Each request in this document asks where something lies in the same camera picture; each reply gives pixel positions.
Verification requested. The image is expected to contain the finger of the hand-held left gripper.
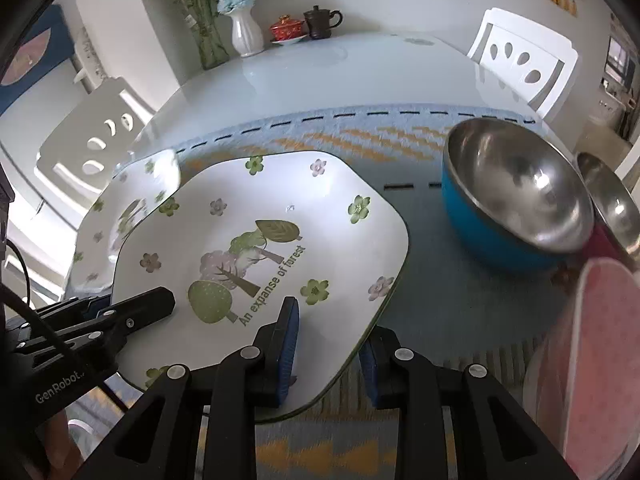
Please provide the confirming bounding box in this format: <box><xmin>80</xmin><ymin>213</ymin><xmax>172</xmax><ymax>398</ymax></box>
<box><xmin>17</xmin><ymin>286</ymin><xmax>177</xmax><ymax>361</ymax></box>
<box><xmin>35</xmin><ymin>296</ymin><xmax>113</xmax><ymax>328</ymax></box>

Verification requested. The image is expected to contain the blue wall hanging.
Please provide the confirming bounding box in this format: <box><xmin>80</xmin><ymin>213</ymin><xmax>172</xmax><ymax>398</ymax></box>
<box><xmin>0</xmin><ymin>5</ymin><xmax>72</xmax><ymax>116</ymax></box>

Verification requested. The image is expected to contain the white wall fixture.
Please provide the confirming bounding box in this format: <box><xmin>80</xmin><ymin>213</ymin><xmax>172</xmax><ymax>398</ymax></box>
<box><xmin>72</xmin><ymin>25</ymin><xmax>109</xmax><ymax>92</ymax></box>

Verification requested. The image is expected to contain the blue steel bowl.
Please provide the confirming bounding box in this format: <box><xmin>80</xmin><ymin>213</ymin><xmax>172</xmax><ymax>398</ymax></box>
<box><xmin>441</xmin><ymin>118</ymin><xmax>596</xmax><ymax>275</ymax></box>

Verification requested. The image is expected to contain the red steel bowl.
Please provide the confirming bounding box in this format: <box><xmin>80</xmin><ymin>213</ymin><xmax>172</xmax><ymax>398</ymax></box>
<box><xmin>575</xmin><ymin>151</ymin><xmax>640</xmax><ymax>271</ymax></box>

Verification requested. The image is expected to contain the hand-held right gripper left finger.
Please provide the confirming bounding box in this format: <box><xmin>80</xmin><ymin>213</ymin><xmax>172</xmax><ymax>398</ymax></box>
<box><xmin>82</xmin><ymin>296</ymin><xmax>301</xmax><ymax>480</ymax></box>

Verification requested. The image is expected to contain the white dining chair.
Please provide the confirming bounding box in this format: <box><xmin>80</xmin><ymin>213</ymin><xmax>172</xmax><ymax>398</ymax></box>
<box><xmin>467</xmin><ymin>7</ymin><xmax>579</xmax><ymax>122</ymax></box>
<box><xmin>35</xmin><ymin>77</ymin><xmax>157</xmax><ymax>197</ymax></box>

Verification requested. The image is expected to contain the blue patterned woven placemat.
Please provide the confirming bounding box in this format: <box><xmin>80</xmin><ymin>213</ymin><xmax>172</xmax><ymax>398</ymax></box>
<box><xmin>112</xmin><ymin>104</ymin><xmax>566</xmax><ymax>480</ymax></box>

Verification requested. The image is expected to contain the white floral print plate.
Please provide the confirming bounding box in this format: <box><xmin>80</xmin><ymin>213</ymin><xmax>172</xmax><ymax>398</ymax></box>
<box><xmin>64</xmin><ymin>150</ymin><xmax>182</xmax><ymax>296</ymax></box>

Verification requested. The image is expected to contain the dark lidded mug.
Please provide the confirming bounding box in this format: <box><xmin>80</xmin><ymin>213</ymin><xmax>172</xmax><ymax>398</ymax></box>
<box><xmin>303</xmin><ymin>5</ymin><xmax>344</xmax><ymax>40</ymax></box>

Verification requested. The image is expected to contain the dark background shelf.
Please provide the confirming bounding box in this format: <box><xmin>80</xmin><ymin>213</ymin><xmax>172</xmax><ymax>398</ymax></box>
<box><xmin>597</xmin><ymin>12</ymin><xmax>640</xmax><ymax>143</ymax></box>

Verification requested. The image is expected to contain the red lidded teacup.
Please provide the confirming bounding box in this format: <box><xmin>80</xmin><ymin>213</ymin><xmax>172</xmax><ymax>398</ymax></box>
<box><xmin>270</xmin><ymin>15</ymin><xmax>306</xmax><ymax>41</ymax></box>

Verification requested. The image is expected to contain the white tree print plate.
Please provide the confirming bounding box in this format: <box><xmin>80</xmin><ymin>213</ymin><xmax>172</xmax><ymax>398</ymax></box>
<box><xmin>111</xmin><ymin>151</ymin><xmax>410</xmax><ymax>422</ymax></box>

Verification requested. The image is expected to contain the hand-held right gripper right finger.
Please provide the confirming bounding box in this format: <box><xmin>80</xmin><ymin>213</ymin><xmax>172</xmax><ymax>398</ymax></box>
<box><xmin>357</xmin><ymin>325</ymin><xmax>581</xmax><ymax>480</ymax></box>

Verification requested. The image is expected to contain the black cable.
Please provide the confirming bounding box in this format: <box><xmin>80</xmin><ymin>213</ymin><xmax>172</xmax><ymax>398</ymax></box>
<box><xmin>0</xmin><ymin>237</ymin><xmax>71</xmax><ymax>356</ymax></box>

